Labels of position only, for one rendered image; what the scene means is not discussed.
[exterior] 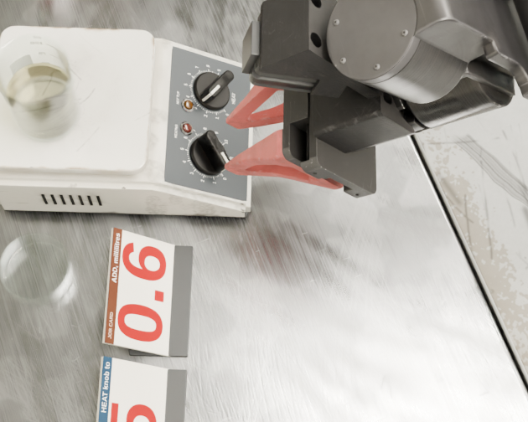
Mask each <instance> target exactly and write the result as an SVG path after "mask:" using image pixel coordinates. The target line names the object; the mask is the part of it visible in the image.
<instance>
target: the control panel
mask: <svg viewBox="0 0 528 422"><path fill-rule="evenodd" d="M227 70H230V71H231V72H232V73H233V74H234V79H233V80H232V81H231V82H230V83H229V84H228V87H229V90H230V99H229V102H228V104H227V105H226V106H225V107H224V108H222V109H220V110H217V111H212V110H210V109H207V108H205V107H204V106H202V105H201V104H200V103H199V102H198V100H197V99H196V97H195V95H194V81H195V79H196V78H197V77H198V76H199V75H200V74H202V73H204V72H212V73H215V74H217V75H222V74H223V73H224V72H225V71H227ZM250 90H251V82H250V81H249V74H244V73H242V68H241V67H239V66H236V65H233V64H228V63H226V62H223V61H220V60H217V59H212V58H210V57H207V56H203V55H201V54H196V53H194V52H190V51H188V50H185V49H181V48H178V47H174V46H173V48H172V59H171V73H170V86H169V100H168V127H167V141H166V154H165V168H164V182H167V183H172V184H175V185H179V186H183V187H186V188H192V189H196V190H199V191H203V192H207V193H213V194H217V195H220V196H224V197H227V198H233V199H237V200H240V201H246V199H247V176H246V175H236V174H234V173H233V172H229V171H227V170H224V171H223V172H220V173H218V174H216V175H207V174H204V173H202V172H201V171H199V170H198V169H197V168H196V167H195V165H194V164H193V163H192V160H191V157H190V147H191V145H192V143H193V141H194V140H195V139H197V138H198V137H200V136H201V135H203V134H204V133H205V132H207V131H208V130H212V131H213V132H214V133H215V134H216V135H217V137H218V139H219V141H220V142H221V143H222V145H223V146H224V148H225V150H226V153H227V155H228V157H229V159H230V160H231V159H232V158H234V157H236V156H237V155H239V154H240V153H242V152H243V151H245V150H246V149H248V148H249V128H245V129H236V128H234V127H233V126H231V125H229V124H227V123H226V118H227V117H228V116H229V115H230V113H231V112H232V111H233V110H234V109H235V108H236V107H237V106H238V105H239V104H240V103H241V102H242V101H243V99H244V98H245V97H246V96H247V94H248V93H249V92H250ZM186 100H190V101H191V102H192V103H193V108H192V109H191V110H187V109H186V108H185V107H184V102H185V101H186ZM185 123H188V124H190V125H191V127H192V131H191V132H190V133H187V132H185V131H184V130H183V124H185Z"/></svg>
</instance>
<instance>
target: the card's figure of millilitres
mask: <svg viewBox="0 0 528 422"><path fill-rule="evenodd" d="M167 275H168V246H167V245H163V244H158V243H155V242H152V241H149V240H146V239H141V238H138V237H135V236H131V235H129V234H124V233H122V248H121V259H120V270H119V281H118V292H117V304H116V325H115V336H114V341H117V342H124V343H128V344H132V345H136V346H140V347H148V348H151V349H156V350H160V351H162V350H163V333H164V318H165V304H166V290H167Z"/></svg>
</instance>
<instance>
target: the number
mask: <svg viewBox="0 0 528 422"><path fill-rule="evenodd" d="M161 372H162V371H158V370H154V369H150V368H142V367H138V366H133V365H129V364H125V363H117V362H112V368H111V389H110V400H109V411H108V422H158V415H159V400H160V386H161Z"/></svg>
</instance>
